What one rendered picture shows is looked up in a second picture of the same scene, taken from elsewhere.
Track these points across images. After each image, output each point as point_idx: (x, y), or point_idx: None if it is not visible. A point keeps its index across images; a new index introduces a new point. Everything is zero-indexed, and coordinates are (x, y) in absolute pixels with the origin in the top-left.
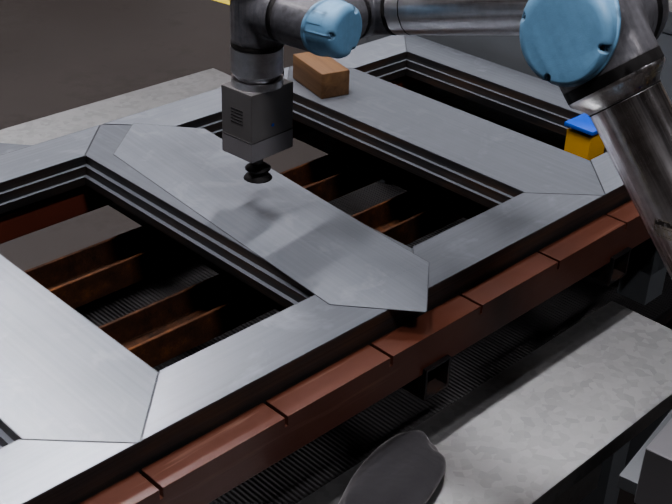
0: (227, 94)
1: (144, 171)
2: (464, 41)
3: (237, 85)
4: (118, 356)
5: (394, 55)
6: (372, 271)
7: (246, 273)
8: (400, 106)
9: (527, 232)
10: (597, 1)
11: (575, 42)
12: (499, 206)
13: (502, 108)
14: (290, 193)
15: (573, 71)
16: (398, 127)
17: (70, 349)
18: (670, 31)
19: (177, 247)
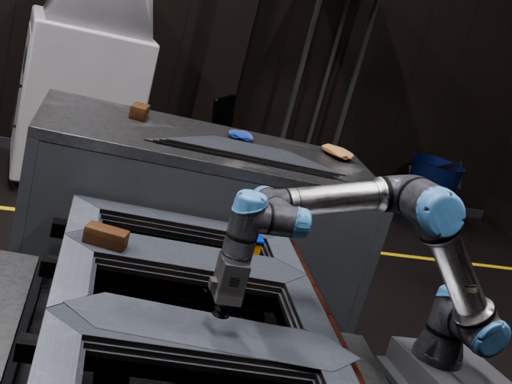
0: (229, 270)
1: (132, 332)
2: (118, 196)
3: (238, 263)
4: None
5: (99, 212)
6: (315, 347)
7: (261, 373)
8: (161, 248)
9: (319, 304)
10: (461, 201)
11: (452, 219)
12: (290, 294)
13: (180, 235)
14: (216, 318)
15: (452, 231)
16: (184, 261)
17: None
18: (260, 182)
19: (138, 377)
